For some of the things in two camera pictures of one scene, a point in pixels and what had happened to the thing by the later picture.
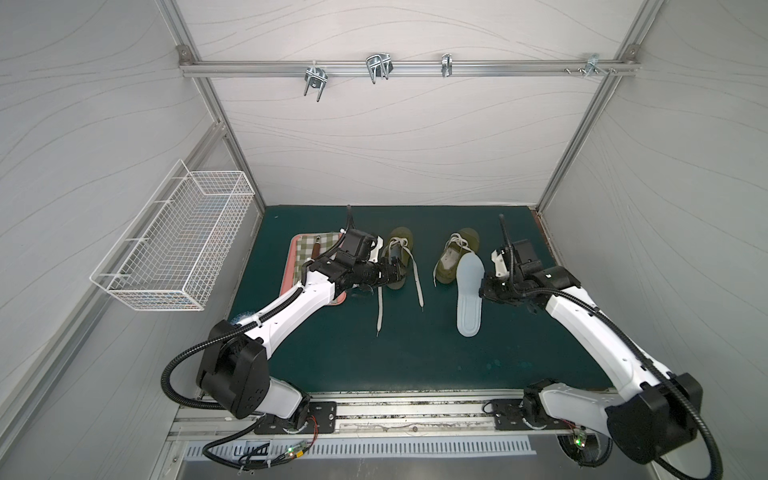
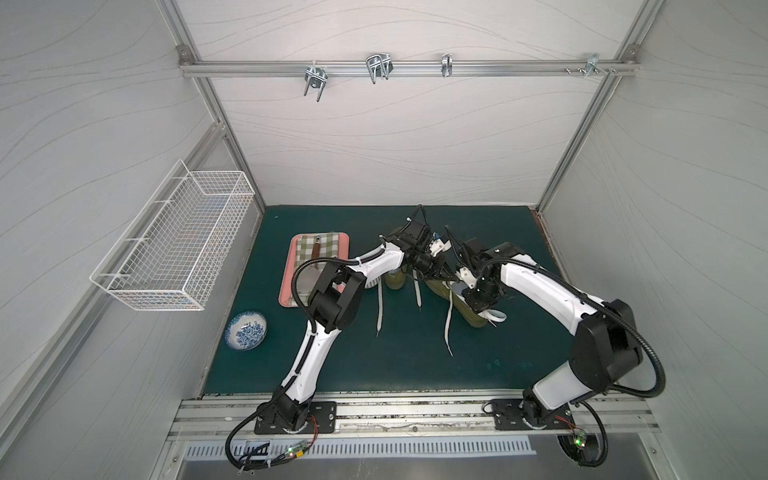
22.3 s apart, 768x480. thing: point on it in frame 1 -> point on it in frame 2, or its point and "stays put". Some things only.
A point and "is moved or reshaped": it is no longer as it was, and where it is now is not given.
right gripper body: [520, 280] -> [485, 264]
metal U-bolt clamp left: [315, 77] stays put
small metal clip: [447, 64] stays put
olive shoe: [463, 241] is moved or reshaped
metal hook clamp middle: [379, 65] stays put
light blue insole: [470, 273] is moved or reshaped
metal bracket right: [593, 63] stays put
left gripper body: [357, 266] -> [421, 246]
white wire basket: [174, 250] stays put
